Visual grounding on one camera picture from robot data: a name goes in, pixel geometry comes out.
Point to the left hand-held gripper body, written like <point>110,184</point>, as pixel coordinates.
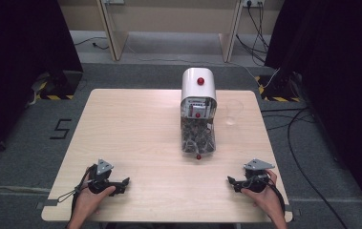
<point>100,178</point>

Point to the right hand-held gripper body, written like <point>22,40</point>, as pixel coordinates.
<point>255,178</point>

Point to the person's right hand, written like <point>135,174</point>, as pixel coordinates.
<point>266,197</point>

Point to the person's left hand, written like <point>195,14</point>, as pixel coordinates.
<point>89,202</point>

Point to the clear bin of dark pieces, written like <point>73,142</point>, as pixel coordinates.
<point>198,136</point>

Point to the clear glass cup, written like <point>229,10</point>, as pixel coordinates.
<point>232,111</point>

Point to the stand base with hazard tape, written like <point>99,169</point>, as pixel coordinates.
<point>64,86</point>
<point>280,92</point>

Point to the white dispenser with red knob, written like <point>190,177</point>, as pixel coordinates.
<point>198,92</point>

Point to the black curtain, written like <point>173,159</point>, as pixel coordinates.
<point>341,79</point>
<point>13,63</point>

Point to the beige wooden desk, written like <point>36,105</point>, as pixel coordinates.
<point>169,19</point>

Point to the white power strip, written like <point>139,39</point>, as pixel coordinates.
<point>253,2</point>

